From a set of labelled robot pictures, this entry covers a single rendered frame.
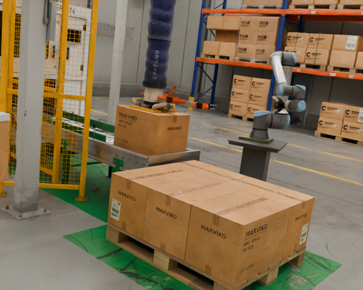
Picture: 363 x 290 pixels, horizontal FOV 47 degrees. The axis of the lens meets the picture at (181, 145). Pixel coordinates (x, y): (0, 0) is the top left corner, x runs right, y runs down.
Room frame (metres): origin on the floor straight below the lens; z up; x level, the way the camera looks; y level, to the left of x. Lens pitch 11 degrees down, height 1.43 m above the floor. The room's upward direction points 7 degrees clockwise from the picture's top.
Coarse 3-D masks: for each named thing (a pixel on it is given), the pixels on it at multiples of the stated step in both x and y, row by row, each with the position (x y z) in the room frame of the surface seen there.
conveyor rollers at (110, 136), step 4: (64, 120) 5.15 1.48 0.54; (68, 120) 5.20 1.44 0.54; (76, 124) 4.97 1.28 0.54; (80, 124) 5.02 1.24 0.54; (92, 128) 4.83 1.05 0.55; (96, 128) 4.87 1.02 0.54; (100, 132) 4.69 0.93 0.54; (104, 132) 4.64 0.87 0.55; (108, 132) 4.68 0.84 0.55; (108, 136) 4.45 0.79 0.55; (112, 136) 4.49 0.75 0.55; (108, 140) 4.23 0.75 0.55; (112, 140) 4.26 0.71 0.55; (112, 144) 4.13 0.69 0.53
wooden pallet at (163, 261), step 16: (112, 224) 3.04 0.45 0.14; (112, 240) 3.03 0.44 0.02; (144, 256) 2.83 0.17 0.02; (160, 256) 2.70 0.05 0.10; (288, 256) 2.88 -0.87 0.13; (176, 272) 2.65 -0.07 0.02; (272, 272) 2.68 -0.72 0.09; (208, 288) 2.49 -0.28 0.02; (224, 288) 2.35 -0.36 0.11; (240, 288) 2.37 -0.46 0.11
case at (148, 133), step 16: (128, 112) 3.91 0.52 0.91; (144, 112) 3.77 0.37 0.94; (176, 112) 3.99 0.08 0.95; (128, 128) 3.89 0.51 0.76; (144, 128) 3.75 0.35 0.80; (160, 128) 3.65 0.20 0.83; (176, 128) 3.80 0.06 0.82; (128, 144) 3.88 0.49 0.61; (144, 144) 3.74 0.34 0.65; (160, 144) 3.66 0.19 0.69; (176, 144) 3.82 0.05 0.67
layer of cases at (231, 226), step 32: (192, 160) 3.82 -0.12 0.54; (128, 192) 2.95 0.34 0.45; (160, 192) 2.75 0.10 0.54; (192, 192) 2.83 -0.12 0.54; (224, 192) 2.92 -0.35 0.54; (256, 192) 3.01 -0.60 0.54; (288, 192) 3.11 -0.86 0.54; (128, 224) 2.93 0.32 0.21; (160, 224) 2.73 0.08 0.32; (192, 224) 2.55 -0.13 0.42; (224, 224) 2.40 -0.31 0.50; (256, 224) 2.44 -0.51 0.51; (288, 224) 2.78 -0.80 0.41; (192, 256) 2.53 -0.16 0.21; (224, 256) 2.38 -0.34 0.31; (256, 256) 2.49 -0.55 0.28
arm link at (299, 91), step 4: (296, 88) 3.58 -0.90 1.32; (300, 88) 3.57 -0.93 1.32; (304, 88) 3.58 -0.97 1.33; (296, 92) 3.56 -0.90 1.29; (300, 92) 3.57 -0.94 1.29; (304, 92) 3.58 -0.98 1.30; (292, 96) 3.59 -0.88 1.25; (296, 96) 3.57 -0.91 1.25; (300, 96) 3.56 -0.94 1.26; (304, 96) 3.59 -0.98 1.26
